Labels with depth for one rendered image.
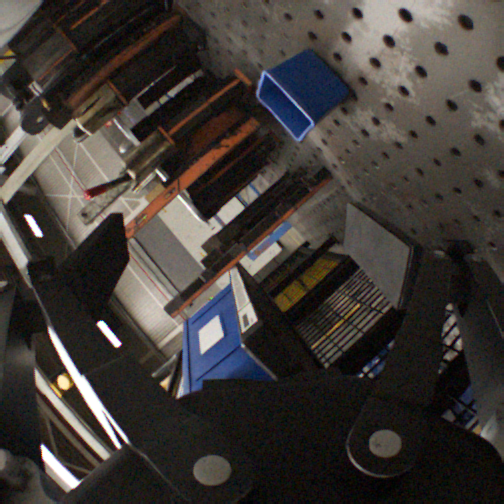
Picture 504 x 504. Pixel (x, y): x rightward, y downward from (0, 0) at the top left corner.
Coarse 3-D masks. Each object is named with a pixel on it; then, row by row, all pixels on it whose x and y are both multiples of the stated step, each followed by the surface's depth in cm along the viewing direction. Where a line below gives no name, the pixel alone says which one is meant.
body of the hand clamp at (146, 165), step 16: (224, 80) 69; (240, 80) 69; (208, 96) 69; (224, 96) 69; (240, 96) 72; (192, 112) 69; (208, 112) 69; (160, 128) 68; (176, 128) 69; (192, 128) 70; (144, 144) 67; (160, 144) 68; (176, 144) 71; (128, 160) 67; (144, 160) 68; (160, 160) 72; (144, 176) 72
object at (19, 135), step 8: (16, 136) 378; (24, 136) 389; (8, 144) 377; (16, 144) 384; (0, 152) 373; (8, 152) 384; (0, 160) 380; (0, 168) 382; (0, 200) 377; (8, 216) 376; (16, 224) 385; (24, 240) 381; (24, 248) 374; (32, 256) 377
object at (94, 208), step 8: (120, 176) 72; (128, 184) 72; (112, 192) 71; (120, 192) 71; (96, 200) 70; (104, 200) 71; (112, 200) 71; (88, 208) 70; (96, 208) 70; (104, 208) 71; (80, 216) 69; (88, 216) 70; (96, 216) 71; (88, 224) 71
